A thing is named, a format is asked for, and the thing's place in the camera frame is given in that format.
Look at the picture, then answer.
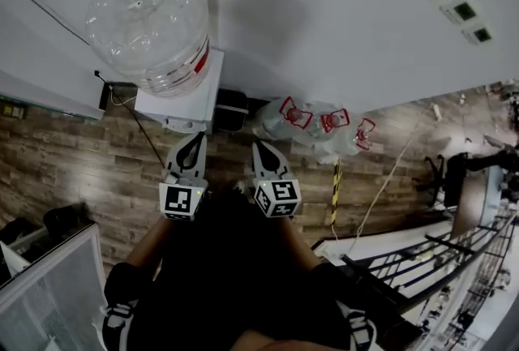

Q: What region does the black office chair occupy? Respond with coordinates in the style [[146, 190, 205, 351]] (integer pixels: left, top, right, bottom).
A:
[[423, 148, 519, 209]]

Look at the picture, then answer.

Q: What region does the wall thermostat panel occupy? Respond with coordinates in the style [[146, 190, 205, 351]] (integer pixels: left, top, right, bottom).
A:
[[439, 0, 478, 26], [461, 22, 495, 46]]

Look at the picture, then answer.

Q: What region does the thin white wire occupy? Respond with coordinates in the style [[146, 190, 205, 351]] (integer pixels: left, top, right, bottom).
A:
[[109, 91, 138, 108]]

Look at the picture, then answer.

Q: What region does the clear plastic bag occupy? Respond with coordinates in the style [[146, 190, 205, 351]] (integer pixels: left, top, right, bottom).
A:
[[254, 96, 364, 166]]

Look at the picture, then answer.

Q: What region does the black power adapter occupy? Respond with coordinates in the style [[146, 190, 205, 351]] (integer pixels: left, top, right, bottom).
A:
[[98, 80, 118, 112]]

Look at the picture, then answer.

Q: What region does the person's left forearm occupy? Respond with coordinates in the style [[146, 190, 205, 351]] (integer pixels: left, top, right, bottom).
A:
[[121, 214, 191, 288]]

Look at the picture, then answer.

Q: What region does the person's right forearm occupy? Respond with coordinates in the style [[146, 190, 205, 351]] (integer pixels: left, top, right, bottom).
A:
[[278, 214, 322, 273]]

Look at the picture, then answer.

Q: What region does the black bin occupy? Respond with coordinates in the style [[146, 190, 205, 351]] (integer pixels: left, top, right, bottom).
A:
[[213, 88, 250, 135]]

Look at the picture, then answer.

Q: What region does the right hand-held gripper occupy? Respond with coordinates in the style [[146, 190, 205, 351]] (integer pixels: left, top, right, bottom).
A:
[[251, 140, 302, 220]]

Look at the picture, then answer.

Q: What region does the white floor cable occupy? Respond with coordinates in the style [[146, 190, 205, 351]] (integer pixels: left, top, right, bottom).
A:
[[331, 105, 434, 242]]

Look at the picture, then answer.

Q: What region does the person's black clothing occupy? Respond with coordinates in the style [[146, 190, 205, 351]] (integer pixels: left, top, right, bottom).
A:
[[101, 189, 382, 351]]

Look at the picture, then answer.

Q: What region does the yellow black hazard tape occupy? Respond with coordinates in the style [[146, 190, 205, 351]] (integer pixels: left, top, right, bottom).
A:
[[330, 157, 344, 228]]

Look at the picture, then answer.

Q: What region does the black metal rack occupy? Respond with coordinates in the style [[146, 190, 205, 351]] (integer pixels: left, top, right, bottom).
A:
[[341, 211, 519, 319]]

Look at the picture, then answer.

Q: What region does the large clear water bottle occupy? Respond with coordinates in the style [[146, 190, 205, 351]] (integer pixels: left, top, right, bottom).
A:
[[84, 0, 212, 100]]

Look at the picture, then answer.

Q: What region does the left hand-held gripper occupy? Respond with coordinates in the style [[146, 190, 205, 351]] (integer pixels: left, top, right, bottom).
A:
[[158, 131, 210, 223]]

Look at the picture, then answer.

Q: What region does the white water dispenser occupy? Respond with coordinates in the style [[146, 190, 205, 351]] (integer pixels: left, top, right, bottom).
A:
[[134, 48, 225, 135]]

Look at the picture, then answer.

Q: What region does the empty bottle with red handle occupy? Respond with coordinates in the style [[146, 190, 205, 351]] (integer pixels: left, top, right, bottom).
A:
[[257, 96, 314, 139], [308, 107, 350, 152], [346, 118, 378, 156]]

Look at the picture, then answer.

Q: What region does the thin black wall cable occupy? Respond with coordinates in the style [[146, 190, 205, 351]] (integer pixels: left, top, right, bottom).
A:
[[0, 0, 93, 47]]

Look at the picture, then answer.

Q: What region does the office table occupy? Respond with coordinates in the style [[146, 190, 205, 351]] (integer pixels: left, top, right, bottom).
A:
[[451, 165, 504, 238]]

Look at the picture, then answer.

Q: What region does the black power cable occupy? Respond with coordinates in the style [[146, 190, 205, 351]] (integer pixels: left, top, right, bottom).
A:
[[92, 69, 168, 173]]

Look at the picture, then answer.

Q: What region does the black bag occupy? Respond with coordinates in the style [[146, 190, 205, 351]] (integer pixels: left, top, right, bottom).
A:
[[0, 201, 89, 261]]

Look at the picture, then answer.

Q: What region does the white mesh partition panel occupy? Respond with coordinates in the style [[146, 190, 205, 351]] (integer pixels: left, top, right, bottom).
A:
[[0, 219, 109, 351]]

